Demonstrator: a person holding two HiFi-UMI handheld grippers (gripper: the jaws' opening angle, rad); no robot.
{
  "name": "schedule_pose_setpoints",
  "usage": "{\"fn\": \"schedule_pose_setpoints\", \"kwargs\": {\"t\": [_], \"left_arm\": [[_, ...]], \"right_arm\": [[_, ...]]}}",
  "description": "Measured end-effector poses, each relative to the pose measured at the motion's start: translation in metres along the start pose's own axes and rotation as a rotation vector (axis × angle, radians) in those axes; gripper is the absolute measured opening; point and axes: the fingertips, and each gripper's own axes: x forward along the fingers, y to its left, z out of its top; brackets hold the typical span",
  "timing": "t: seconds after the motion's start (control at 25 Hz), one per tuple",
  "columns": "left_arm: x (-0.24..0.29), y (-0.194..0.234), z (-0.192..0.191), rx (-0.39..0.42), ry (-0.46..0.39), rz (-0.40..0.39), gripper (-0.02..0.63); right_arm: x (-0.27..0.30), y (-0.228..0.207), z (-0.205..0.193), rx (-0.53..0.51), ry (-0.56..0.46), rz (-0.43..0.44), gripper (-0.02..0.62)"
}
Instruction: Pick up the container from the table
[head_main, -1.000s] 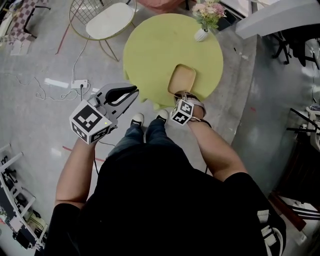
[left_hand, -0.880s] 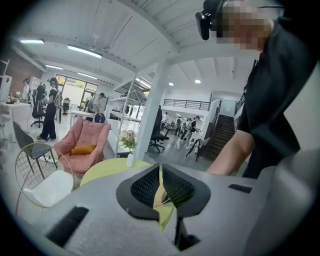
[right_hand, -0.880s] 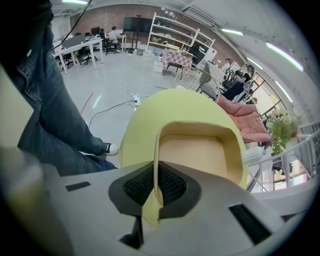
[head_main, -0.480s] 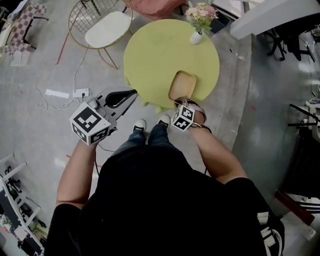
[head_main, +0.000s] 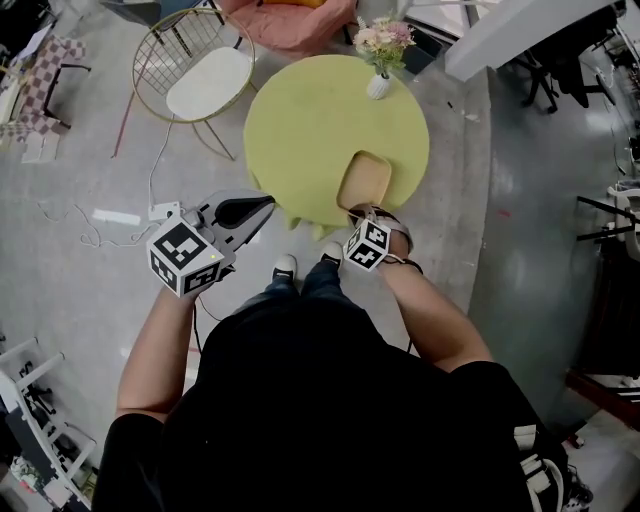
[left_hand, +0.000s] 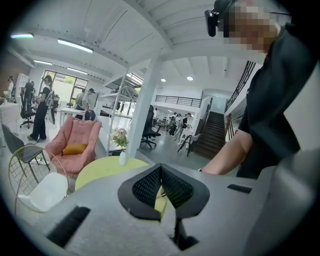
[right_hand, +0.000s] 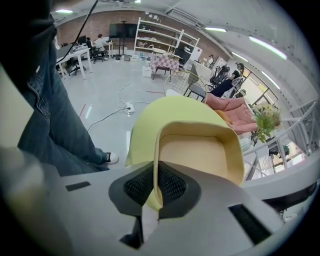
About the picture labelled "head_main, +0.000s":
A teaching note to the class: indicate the white floor box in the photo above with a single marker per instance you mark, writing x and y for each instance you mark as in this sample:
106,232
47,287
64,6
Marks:
40,150

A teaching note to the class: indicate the person's left shoe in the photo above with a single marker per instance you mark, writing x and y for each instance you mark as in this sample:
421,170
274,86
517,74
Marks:
285,267

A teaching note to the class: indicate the red floor stick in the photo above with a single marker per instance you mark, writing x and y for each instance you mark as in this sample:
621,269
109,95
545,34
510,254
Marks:
122,125

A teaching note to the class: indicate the white ribbed vase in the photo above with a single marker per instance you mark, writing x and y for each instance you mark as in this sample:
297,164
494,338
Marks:
378,87

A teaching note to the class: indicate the yellow cushion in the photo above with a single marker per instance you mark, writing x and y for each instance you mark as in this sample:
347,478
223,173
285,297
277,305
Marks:
295,2

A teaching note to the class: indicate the checkered cloth table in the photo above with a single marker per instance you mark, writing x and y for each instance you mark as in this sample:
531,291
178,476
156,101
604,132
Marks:
40,85

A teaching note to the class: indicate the person's right forearm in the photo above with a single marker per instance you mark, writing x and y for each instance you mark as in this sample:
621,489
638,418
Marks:
430,315

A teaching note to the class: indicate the person's left jeans leg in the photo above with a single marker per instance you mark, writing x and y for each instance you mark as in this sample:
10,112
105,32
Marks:
272,297

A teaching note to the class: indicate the white chair black legs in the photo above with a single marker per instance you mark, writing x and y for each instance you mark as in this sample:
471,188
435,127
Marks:
625,200

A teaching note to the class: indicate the person's left forearm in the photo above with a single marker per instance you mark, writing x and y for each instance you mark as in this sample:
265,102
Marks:
150,350

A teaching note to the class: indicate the dark wooden counter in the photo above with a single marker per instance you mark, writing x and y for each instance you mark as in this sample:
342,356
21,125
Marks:
610,325

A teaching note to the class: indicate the grey side chair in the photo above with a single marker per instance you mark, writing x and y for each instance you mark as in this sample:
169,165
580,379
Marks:
135,10

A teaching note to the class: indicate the small wooden tray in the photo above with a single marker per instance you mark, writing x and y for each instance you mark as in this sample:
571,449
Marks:
365,180

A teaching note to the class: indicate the pink padded lounge chair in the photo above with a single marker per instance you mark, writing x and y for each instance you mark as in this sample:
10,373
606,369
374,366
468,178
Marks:
285,25

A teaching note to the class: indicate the pink white flower bouquet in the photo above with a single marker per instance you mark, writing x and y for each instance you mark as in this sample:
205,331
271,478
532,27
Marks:
382,42

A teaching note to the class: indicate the person's black shirt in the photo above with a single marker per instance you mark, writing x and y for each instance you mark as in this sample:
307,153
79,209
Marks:
325,425

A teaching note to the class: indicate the green round table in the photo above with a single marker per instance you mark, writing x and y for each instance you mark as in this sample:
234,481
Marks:
310,140

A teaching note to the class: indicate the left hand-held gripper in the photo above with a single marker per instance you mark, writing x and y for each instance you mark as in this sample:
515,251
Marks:
180,250

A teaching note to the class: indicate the person's right jeans leg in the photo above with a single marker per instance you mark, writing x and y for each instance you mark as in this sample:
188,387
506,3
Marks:
322,285

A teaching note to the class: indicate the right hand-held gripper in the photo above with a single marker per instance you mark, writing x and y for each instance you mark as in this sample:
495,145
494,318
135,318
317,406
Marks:
367,245

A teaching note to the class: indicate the person's jeans leg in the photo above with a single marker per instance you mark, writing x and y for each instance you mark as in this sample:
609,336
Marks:
322,285
272,297

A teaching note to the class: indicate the white metal cart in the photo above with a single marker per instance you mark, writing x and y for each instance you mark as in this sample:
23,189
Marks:
11,387

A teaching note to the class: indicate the person's right shoe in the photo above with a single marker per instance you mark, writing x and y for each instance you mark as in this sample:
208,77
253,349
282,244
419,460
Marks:
331,252

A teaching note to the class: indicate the white square pillar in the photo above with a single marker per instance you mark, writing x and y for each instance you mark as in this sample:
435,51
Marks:
500,35

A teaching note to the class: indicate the white metal shelving rack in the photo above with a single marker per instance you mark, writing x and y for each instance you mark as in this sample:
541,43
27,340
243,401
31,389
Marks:
440,20

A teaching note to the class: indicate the person's shoe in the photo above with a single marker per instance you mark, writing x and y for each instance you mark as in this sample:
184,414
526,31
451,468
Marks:
285,267
331,252

